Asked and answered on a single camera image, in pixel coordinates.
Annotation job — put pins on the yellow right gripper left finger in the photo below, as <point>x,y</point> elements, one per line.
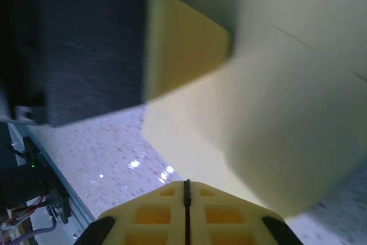
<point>149,219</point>

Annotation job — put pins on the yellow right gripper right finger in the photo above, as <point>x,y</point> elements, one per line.
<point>226,219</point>

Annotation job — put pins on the yellow paper sheet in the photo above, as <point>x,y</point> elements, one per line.
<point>286,113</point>

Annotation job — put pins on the aluminium mounting rail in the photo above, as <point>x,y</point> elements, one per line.
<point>71,196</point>

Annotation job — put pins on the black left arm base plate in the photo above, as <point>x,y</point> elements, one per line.
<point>61,199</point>

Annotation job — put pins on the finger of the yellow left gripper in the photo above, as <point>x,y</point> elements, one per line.
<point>183,44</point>

